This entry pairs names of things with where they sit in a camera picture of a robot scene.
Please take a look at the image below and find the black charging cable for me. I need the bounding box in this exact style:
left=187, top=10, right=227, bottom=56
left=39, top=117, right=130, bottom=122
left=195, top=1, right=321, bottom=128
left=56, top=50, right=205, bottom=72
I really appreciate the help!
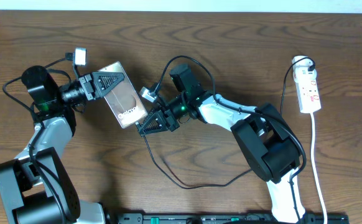
left=135, top=56, right=316, bottom=190

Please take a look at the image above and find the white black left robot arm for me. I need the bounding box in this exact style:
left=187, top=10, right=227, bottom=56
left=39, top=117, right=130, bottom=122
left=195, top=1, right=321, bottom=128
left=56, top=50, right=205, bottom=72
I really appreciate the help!
left=0, top=65, right=126, bottom=223

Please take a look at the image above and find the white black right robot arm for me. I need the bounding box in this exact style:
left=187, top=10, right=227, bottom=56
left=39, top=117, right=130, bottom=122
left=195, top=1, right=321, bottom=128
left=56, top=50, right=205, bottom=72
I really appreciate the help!
left=137, top=64, right=307, bottom=223

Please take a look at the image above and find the white USB charger adapter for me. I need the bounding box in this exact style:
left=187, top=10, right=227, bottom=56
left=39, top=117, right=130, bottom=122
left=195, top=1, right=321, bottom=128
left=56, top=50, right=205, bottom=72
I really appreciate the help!
left=292, top=55, right=316, bottom=72

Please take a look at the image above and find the white power strip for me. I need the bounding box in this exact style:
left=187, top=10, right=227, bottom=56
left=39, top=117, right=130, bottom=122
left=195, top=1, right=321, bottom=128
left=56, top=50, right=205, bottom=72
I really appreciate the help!
left=293, top=66, right=322, bottom=114

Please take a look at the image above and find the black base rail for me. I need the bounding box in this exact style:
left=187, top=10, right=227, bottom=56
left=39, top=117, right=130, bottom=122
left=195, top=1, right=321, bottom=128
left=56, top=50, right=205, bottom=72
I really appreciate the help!
left=111, top=213, right=350, bottom=224

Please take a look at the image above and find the white power strip cord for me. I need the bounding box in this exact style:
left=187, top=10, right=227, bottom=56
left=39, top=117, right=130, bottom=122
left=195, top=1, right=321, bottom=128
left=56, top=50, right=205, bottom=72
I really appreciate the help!
left=309, top=112, right=328, bottom=224

